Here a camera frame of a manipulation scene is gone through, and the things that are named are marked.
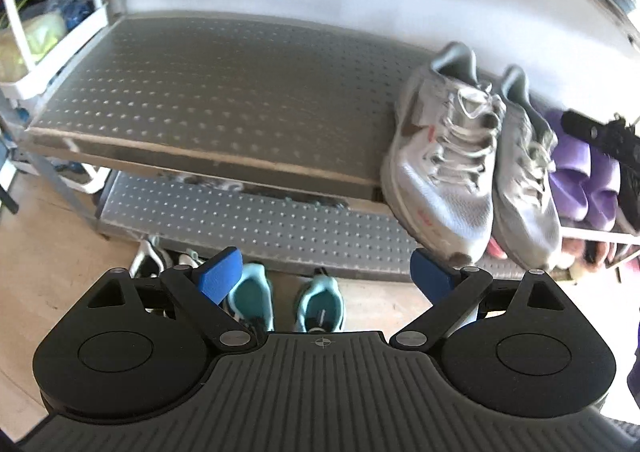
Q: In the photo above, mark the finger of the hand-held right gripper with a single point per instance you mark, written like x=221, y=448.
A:
x=580, y=124

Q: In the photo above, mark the purple slide sandal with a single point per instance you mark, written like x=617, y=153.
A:
x=570, y=182
x=602, y=192

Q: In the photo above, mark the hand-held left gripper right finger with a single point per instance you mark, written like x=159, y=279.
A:
x=430, y=277

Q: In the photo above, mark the perforated metal shoe rack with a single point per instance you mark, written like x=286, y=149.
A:
x=200, y=96

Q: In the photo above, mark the black teal sneaker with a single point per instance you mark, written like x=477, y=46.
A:
x=252, y=297
x=320, y=302

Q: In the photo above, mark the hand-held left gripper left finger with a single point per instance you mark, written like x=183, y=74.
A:
x=220, y=277

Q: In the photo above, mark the yellow green cloth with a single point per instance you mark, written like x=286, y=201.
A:
x=40, y=36

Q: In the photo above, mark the pink slippers pair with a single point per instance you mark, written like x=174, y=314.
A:
x=572, y=252

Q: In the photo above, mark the white plastic storage rack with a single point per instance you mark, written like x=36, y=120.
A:
x=75, y=49

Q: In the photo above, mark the light grey sneaker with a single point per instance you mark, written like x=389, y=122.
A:
x=440, y=171
x=525, y=192

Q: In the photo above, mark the blue plastic bag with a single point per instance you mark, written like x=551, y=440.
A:
x=70, y=11

